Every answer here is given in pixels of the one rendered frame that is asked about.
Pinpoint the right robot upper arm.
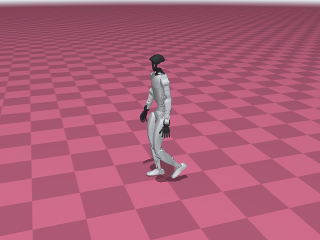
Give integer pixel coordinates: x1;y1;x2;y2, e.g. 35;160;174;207
149;72;154;95

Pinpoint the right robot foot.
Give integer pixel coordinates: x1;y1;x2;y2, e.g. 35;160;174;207
146;168;165;176

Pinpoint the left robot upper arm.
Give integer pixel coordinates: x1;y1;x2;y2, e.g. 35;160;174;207
160;77;172;105

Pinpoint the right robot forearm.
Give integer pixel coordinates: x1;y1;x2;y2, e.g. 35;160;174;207
145;92;154;110

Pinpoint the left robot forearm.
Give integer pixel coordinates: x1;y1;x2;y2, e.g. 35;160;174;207
164;99;172;125

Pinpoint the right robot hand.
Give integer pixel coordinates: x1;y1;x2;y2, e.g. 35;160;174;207
140;105;149;123

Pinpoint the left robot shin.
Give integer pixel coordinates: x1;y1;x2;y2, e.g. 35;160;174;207
155;149;181;169

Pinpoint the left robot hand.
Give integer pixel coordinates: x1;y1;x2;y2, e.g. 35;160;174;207
159;120;170;138

